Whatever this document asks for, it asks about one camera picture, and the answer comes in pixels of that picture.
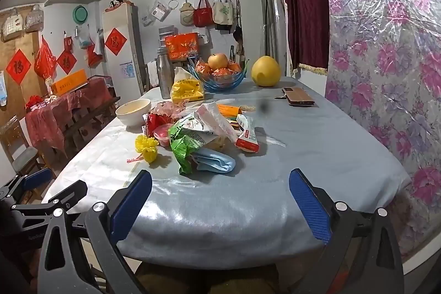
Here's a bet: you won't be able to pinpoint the white bowl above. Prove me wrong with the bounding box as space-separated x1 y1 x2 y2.
115 99 152 127

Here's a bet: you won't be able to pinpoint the white red snack wrapper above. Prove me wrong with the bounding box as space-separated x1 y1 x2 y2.
235 114 259 153

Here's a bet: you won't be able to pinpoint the cream hanging bag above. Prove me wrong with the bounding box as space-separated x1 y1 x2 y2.
179 0 195 26

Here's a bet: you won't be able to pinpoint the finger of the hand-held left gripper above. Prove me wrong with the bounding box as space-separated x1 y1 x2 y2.
0 168 53 201
10 180 88 212

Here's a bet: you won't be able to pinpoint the orange cardboard box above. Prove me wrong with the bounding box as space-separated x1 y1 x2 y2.
51 69 88 96

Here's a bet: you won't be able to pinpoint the green basin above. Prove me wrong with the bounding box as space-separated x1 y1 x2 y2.
72 5 88 24

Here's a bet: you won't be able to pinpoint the wooden chair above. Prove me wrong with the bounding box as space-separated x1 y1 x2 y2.
0 115 52 184

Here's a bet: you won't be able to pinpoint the yellow tissue pack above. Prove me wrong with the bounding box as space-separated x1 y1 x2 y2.
170 67 205 104

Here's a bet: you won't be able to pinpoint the red diamond poster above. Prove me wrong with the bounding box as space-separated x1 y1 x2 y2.
56 49 77 75
6 49 31 86
104 27 127 56

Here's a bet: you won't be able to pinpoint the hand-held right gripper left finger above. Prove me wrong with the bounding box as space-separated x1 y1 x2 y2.
37 170 153 294

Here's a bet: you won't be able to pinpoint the red orange gift box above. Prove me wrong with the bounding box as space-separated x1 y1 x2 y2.
165 33 200 60

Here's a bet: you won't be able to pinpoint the flat orange box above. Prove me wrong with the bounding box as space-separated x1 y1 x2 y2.
216 103 257 117

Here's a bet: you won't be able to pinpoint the red plastic bag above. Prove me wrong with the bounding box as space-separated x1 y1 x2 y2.
34 36 57 79

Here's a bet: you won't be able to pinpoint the steel thermos flask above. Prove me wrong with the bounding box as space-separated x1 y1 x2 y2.
156 48 176 100

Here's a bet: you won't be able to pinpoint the wooden bench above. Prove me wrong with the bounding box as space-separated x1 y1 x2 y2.
64 97 121 146

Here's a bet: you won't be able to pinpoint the dark red curtain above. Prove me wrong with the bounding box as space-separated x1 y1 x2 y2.
283 0 329 76

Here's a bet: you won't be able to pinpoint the yellow pomelo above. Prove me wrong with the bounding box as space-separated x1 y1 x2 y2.
251 56 281 87

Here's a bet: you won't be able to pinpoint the grey tablecloth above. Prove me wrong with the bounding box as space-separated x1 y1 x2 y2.
41 75 412 270

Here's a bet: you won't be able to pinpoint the apple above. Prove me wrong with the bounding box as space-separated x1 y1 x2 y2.
208 53 229 71

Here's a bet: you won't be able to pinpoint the floral mattress in plastic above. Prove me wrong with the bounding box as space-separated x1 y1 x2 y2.
319 0 441 253

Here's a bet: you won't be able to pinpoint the clear cup with red foil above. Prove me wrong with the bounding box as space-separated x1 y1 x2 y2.
153 124 174 147

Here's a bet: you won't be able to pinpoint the beige tote bag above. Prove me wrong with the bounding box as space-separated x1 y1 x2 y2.
212 0 235 24

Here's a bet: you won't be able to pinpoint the red lace table cover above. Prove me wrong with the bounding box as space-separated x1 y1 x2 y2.
25 77 114 150

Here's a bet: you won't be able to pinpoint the white refrigerator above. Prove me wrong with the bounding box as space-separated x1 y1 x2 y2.
101 5 147 105

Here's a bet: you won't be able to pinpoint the green snack wrapper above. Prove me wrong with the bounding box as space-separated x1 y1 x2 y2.
168 125 207 176

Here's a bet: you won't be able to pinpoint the red snack bag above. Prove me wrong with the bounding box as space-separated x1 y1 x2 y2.
143 111 173 136

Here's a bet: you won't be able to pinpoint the blue glass fruit bowl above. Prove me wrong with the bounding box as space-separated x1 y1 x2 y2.
188 60 250 94

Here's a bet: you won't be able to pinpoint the pink candy wrappers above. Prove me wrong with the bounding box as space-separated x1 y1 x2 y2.
153 100 188 115

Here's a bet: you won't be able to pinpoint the pale patterned hanging bag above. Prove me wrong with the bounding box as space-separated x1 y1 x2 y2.
2 8 24 41

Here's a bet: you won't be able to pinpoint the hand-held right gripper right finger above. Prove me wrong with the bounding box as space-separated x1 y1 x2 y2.
276 169 404 294

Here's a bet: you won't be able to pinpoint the white plastic bag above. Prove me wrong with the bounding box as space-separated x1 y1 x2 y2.
186 103 238 143

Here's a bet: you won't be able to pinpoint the red tote bag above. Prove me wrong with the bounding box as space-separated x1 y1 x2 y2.
193 0 212 28

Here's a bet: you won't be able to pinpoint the light blue face mask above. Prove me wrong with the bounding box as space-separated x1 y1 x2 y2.
193 147 236 174

